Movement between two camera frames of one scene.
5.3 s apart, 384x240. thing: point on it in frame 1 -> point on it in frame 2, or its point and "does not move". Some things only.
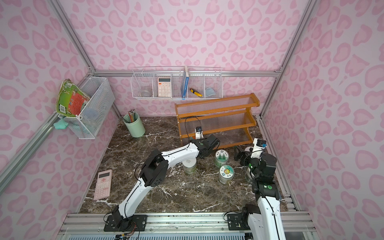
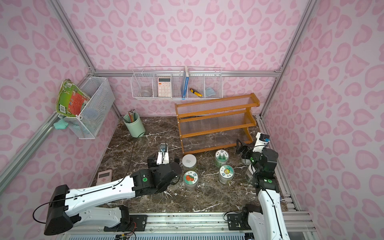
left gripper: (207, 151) -> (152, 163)
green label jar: (221, 158) does not move
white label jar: (249, 175) does not move
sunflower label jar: (226, 174) does not move
